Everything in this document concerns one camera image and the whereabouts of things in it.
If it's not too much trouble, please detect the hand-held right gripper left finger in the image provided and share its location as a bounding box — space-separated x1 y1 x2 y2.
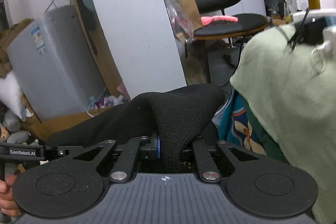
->
71 135 162 183

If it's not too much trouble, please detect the white cabinet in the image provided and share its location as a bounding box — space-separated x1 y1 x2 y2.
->
231 0 267 17

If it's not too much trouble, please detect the person's left hand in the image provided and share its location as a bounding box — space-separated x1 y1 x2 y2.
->
0 175 22 218

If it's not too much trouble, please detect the pink cloth strip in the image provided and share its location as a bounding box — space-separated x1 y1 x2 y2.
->
201 15 239 26

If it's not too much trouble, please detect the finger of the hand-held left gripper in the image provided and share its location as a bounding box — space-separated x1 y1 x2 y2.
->
46 145 80 160

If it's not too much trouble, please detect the white black device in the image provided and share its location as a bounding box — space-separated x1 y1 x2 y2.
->
287 7 336 52

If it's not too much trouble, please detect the pale green fleece blanket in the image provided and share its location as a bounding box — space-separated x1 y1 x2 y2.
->
230 23 336 224

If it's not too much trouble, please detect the flat cardboard sheet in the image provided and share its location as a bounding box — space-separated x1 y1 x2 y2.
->
21 106 111 140

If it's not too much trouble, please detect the purple white detergent bag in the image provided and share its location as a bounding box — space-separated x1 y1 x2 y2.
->
89 94 124 110

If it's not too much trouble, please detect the grey plastic bag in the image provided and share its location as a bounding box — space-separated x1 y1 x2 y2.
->
3 110 21 132

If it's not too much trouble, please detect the black shorts teddy print trim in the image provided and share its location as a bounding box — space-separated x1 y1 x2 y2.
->
47 84 226 174

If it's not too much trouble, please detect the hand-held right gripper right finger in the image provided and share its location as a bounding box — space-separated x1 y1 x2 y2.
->
182 139 263 183

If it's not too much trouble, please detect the tall cardboard box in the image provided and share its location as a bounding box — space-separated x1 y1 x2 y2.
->
63 0 132 101

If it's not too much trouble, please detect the white pillow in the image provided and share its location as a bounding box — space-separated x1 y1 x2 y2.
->
0 72 27 121

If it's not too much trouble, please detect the pink plush toy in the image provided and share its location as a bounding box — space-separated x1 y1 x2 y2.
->
117 84 129 101

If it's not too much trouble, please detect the teal patterned blanket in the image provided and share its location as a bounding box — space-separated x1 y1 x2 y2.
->
213 93 288 164

